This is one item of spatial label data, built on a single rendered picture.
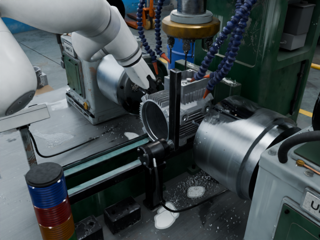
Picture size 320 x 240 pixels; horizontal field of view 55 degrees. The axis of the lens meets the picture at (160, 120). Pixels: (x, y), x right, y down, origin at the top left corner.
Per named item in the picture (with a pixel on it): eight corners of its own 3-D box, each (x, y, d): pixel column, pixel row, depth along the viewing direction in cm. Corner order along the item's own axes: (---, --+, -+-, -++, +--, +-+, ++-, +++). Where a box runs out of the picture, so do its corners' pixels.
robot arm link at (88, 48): (51, 61, 64) (93, 68, 94) (118, 23, 62) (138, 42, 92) (30, 22, 63) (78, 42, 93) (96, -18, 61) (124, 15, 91)
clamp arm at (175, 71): (174, 144, 96) (176, 66, 84) (180, 148, 94) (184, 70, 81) (165, 147, 95) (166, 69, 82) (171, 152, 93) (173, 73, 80)
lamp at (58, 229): (67, 214, 62) (64, 197, 59) (80, 234, 57) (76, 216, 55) (37, 228, 59) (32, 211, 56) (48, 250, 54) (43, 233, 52)
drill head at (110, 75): (129, 82, 158) (127, 33, 145) (174, 109, 133) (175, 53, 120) (85, 95, 145) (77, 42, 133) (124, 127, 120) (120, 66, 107)
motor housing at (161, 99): (180, 117, 126) (181, 74, 116) (213, 138, 113) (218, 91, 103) (139, 134, 115) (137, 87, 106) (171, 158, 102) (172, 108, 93)
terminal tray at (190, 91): (188, 86, 115) (189, 68, 111) (208, 96, 108) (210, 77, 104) (163, 95, 109) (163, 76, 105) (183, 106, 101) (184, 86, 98)
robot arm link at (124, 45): (113, 65, 90) (140, 50, 89) (87, 29, 81) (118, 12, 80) (109, 51, 96) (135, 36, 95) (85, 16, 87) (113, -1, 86)
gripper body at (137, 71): (112, 59, 97) (128, 83, 105) (129, 68, 90) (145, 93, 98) (128, 43, 98) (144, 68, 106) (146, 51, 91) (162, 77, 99)
